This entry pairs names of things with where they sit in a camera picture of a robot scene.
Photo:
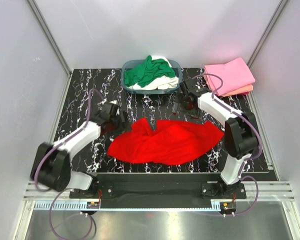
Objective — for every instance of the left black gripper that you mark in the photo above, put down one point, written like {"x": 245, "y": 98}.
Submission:
{"x": 122, "y": 125}

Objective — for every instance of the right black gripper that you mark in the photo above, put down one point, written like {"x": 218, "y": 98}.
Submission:
{"x": 180, "y": 99}

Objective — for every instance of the red t-shirt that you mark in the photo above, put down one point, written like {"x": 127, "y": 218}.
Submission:
{"x": 173, "y": 142}

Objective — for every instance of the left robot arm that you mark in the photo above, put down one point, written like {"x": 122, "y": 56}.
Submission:
{"x": 52, "y": 163}

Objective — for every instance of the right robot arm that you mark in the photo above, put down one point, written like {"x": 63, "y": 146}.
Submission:
{"x": 241, "y": 135}

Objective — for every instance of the white t-shirt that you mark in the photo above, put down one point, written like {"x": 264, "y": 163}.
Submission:
{"x": 162, "y": 83}

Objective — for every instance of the green t-shirt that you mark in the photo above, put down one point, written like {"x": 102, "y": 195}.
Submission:
{"x": 147, "y": 71}

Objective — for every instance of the teal plastic basket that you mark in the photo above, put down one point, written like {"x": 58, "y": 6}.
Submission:
{"x": 133, "y": 63}

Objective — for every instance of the folded pink t-shirt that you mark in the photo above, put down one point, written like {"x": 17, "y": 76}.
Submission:
{"x": 235, "y": 74}

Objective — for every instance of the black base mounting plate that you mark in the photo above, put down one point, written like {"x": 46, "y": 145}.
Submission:
{"x": 205, "y": 185}

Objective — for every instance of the folded crimson t-shirt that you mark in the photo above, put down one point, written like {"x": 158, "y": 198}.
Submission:
{"x": 245, "y": 93}

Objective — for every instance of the folded salmon t-shirt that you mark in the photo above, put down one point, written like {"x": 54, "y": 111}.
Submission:
{"x": 243, "y": 89}

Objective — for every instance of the aluminium frame rail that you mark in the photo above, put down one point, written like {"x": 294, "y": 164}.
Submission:
{"x": 267, "y": 191}

